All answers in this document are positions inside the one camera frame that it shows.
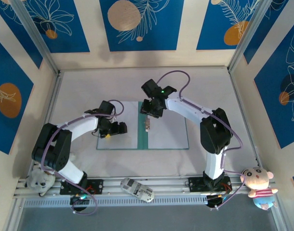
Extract white paper sheet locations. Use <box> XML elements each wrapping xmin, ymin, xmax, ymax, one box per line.
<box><xmin>147</xmin><ymin>105</ymin><xmax>189</xmax><ymax>149</ymax></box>
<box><xmin>96</xmin><ymin>101</ymin><xmax>138</xmax><ymax>150</ymax></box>

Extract green paper folder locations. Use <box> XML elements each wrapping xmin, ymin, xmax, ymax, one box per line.
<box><xmin>95</xmin><ymin>100</ymin><xmax>190</xmax><ymax>151</ymax></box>

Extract crumpled printed silver pouch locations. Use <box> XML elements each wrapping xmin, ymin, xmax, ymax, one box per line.
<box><xmin>120</xmin><ymin>177</ymin><xmax>155</xmax><ymax>203</ymax></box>

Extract white plush dog toy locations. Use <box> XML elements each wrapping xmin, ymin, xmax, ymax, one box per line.
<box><xmin>25</xmin><ymin>166</ymin><xmax>56</xmax><ymax>197</ymax></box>

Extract cartoon boy plush toy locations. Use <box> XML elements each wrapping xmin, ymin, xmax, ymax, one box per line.
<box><xmin>240</xmin><ymin>167</ymin><xmax>279</xmax><ymax>212</ymax></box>

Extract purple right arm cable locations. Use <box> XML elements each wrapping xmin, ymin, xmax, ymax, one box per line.
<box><xmin>158</xmin><ymin>70</ymin><xmax>246</xmax><ymax>211</ymax></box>

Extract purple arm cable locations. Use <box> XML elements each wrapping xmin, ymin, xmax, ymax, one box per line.
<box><xmin>40</xmin><ymin>100</ymin><xmax>125</xmax><ymax>216</ymax></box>
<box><xmin>158</xmin><ymin>70</ymin><xmax>246</xmax><ymax>211</ymax></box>

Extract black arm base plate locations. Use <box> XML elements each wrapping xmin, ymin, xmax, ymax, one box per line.
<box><xmin>188</xmin><ymin>177</ymin><xmax>232</xmax><ymax>193</ymax></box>
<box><xmin>59</xmin><ymin>178</ymin><xmax>105</xmax><ymax>195</ymax></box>

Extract black control board with wires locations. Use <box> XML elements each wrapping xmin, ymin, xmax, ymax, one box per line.
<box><xmin>69</xmin><ymin>195</ymin><xmax>93</xmax><ymax>205</ymax></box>
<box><xmin>206</xmin><ymin>193</ymin><xmax>231</xmax><ymax>210</ymax></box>

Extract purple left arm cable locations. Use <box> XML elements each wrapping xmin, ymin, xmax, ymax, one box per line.
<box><xmin>40</xmin><ymin>100</ymin><xmax>125</xmax><ymax>216</ymax></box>

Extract aluminium mounting rail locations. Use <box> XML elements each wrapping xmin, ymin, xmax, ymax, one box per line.
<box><xmin>13</xmin><ymin>177</ymin><xmax>278</xmax><ymax>198</ymax></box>

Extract grey slotted cable duct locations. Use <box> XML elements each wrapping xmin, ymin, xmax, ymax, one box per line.
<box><xmin>24</xmin><ymin>194</ymin><xmax>208</xmax><ymax>208</ymax></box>

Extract aluminium frame post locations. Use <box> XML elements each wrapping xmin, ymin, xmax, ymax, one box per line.
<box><xmin>9</xmin><ymin>0</ymin><xmax>61</xmax><ymax>76</ymax></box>
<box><xmin>227</xmin><ymin>0</ymin><xmax>290</xmax><ymax>74</ymax></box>

